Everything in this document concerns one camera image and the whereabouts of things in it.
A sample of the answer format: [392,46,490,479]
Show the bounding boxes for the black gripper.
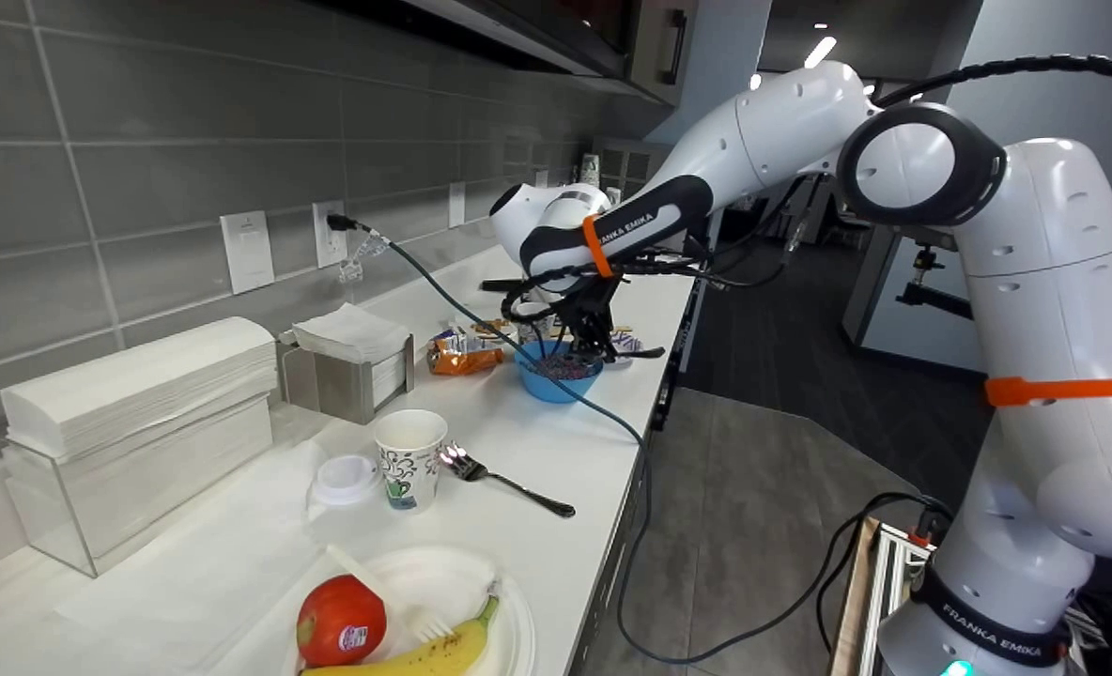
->
[555,265,627,369]

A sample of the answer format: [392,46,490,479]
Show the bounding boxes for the orange cable tie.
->
[979,371,1112,411]
[580,212,619,281]

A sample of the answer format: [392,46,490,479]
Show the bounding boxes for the folded white paper towels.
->
[0,310,286,467]

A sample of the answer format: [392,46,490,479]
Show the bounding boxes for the white plastic fork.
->
[323,540,460,647]

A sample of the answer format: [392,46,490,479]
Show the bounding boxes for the yellow banana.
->
[309,594,504,676]

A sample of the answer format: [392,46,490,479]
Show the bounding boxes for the metal napkin holder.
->
[279,333,418,428]

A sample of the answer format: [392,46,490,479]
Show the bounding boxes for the white paper plate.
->
[286,543,541,676]

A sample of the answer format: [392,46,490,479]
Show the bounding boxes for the clear acrylic towel dispenser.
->
[0,390,283,577]

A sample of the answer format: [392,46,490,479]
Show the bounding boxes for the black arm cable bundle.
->
[497,47,1112,330]

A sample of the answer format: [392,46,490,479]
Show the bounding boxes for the white napkin stack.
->
[286,300,418,369]

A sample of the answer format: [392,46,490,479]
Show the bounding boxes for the black kitchen tongs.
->
[477,274,549,300]

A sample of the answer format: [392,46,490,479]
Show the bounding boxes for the red apple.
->
[292,570,392,672]

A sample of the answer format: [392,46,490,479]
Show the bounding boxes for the blue bowl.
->
[511,336,609,409]

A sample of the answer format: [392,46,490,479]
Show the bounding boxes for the printed paper cup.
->
[372,406,451,514]

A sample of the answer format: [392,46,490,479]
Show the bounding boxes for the red green blue beads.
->
[529,351,592,383]

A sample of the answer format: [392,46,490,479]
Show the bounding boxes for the wooden frame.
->
[825,514,944,676]

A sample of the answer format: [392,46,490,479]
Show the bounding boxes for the black camera stand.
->
[893,241,977,324]

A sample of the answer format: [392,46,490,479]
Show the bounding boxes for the dark upper cabinet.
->
[317,0,699,103]

